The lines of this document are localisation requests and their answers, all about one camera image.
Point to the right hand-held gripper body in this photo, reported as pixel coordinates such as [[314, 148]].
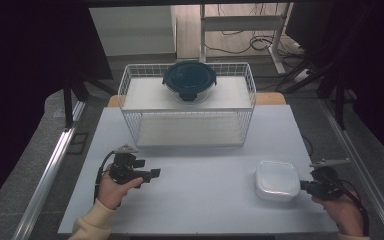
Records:
[[326, 185]]

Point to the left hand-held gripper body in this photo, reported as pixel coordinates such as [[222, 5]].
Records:
[[123, 168]]

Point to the white square lidded container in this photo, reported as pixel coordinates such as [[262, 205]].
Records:
[[276, 180]]

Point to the round container dark blue lid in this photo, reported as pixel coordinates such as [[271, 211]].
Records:
[[189, 78]]

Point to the person's left hand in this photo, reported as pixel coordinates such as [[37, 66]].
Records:
[[111, 193]]

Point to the person's right hand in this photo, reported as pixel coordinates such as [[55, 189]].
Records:
[[345, 215]]

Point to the black floor grate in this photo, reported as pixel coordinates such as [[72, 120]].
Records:
[[77, 143]]

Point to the black metal stand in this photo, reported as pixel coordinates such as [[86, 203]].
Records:
[[339, 106], [68, 106]]

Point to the wooden table board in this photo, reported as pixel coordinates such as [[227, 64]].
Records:
[[270, 98]]

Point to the white power strip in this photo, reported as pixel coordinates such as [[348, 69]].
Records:
[[302, 75]]

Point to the black curtain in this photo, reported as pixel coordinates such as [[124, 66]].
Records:
[[23, 83], [376, 66]]

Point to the white cabinet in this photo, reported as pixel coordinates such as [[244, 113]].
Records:
[[131, 30]]

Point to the aluminium rail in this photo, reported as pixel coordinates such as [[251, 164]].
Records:
[[370, 180], [46, 180]]

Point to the white metal desk frame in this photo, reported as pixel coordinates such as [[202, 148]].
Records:
[[240, 23]]

